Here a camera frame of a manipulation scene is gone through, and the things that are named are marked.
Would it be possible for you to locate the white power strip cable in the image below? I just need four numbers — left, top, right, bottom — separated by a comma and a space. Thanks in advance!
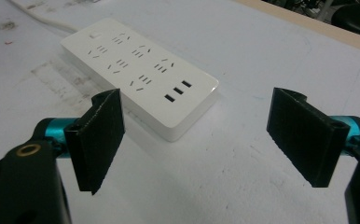
7, 0, 79, 35

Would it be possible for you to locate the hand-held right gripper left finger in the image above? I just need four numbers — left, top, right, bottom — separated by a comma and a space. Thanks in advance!
63, 88, 126, 196

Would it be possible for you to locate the black chair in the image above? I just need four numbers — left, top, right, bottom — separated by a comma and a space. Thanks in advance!
330, 3, 360, 41

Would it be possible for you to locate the white power strip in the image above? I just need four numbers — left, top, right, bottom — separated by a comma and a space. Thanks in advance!
60, 17, 220, 143

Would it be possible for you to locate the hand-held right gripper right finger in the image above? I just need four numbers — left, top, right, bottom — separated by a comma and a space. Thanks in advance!
266, 87, 352, 189

